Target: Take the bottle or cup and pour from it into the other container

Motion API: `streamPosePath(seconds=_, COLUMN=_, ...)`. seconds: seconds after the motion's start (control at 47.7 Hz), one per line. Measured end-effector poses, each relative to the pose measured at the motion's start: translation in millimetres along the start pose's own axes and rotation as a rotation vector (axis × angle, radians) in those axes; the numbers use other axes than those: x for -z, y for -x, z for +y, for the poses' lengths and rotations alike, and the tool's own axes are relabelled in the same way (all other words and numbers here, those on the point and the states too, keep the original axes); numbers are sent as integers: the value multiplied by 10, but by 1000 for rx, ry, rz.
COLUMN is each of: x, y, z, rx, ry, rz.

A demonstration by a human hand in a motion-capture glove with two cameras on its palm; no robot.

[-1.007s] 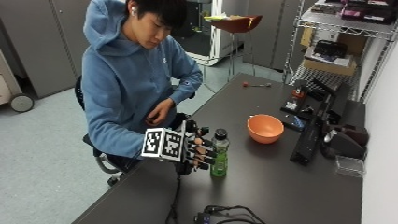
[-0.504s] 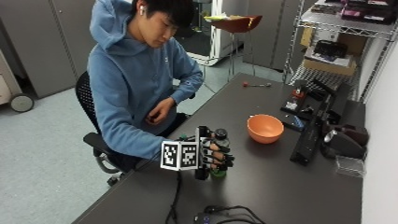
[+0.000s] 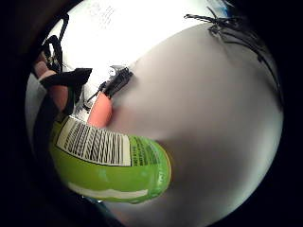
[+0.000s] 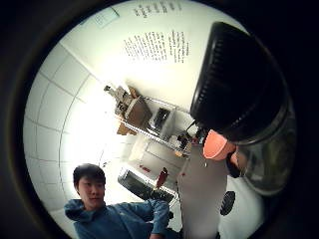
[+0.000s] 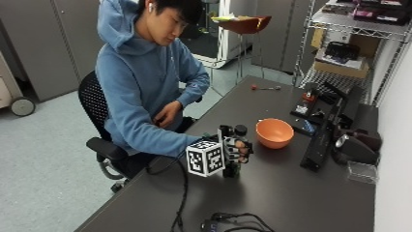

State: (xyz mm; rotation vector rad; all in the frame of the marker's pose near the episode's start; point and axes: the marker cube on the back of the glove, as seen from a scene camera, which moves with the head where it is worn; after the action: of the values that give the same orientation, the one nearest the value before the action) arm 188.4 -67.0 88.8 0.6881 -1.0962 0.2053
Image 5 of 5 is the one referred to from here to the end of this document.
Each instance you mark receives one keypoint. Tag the dark boxes on shelf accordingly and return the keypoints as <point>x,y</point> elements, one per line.
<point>373,9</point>

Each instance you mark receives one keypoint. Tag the white marker cube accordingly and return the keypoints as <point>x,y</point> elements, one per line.
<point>205,158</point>

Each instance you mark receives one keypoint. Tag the black office chair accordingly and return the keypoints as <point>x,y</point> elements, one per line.
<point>94,106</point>

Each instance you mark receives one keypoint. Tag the person in blue hoodie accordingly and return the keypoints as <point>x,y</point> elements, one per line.
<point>137,80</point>

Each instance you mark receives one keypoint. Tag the clear plastic box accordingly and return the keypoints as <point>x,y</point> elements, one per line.
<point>362,172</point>

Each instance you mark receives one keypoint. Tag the black and silver speaker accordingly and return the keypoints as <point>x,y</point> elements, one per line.
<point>356,148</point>

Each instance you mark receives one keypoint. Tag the cardboard box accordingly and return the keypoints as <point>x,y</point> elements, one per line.
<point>341,69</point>

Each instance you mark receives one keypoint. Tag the black device on box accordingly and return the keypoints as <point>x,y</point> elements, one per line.
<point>341,51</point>

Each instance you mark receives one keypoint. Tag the white framed panel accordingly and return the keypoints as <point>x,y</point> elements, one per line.
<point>222,48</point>

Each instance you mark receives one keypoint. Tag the grey locker cabinet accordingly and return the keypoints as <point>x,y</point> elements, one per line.
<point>278,38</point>

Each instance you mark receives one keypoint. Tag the orange seat bar stool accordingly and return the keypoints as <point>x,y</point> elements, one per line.
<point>244,25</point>

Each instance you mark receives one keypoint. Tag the beige cart with wheel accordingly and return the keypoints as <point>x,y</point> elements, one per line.
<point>12,96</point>

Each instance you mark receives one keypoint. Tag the white earbud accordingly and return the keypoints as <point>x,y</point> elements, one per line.
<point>150,7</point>

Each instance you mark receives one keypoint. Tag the black tray with red part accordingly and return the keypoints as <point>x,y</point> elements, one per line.
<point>304,106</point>

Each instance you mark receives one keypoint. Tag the orange bowl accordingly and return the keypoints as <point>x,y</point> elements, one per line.
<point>274,133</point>

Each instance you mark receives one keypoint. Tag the small blue black device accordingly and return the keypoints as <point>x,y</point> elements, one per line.
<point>305,126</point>

